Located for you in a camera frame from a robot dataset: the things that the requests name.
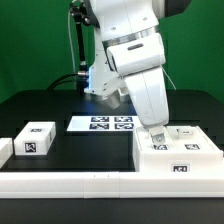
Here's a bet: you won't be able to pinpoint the white L-shaped obstacle wall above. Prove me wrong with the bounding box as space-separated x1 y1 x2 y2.
0 138 224 198

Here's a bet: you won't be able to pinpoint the white cabinet body box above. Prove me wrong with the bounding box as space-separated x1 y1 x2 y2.
132 128 224 173

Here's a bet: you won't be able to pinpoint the white marker base plate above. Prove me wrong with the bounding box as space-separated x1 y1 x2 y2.
67 116 141 132

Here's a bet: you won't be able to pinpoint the white cabinet top block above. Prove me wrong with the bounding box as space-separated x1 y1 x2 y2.
14 121 56 156

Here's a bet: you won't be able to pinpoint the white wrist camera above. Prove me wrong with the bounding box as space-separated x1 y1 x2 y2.
104 87 129 109

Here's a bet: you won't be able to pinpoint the white cabinet door panel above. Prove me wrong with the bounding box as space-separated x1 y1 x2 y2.
166 126 223 158

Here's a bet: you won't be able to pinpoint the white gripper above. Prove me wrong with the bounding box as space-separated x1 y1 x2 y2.
124 67 169 144

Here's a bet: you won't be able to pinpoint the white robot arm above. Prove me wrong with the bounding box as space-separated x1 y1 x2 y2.
84 0 192 144

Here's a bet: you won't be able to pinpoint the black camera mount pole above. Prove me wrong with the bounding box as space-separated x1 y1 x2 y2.
69 0 93 79

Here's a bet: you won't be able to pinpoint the black base cables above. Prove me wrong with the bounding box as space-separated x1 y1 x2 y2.
46 73 88 92

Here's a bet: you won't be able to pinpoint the white thin cable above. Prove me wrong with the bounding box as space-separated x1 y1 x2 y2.
161 64 177 91

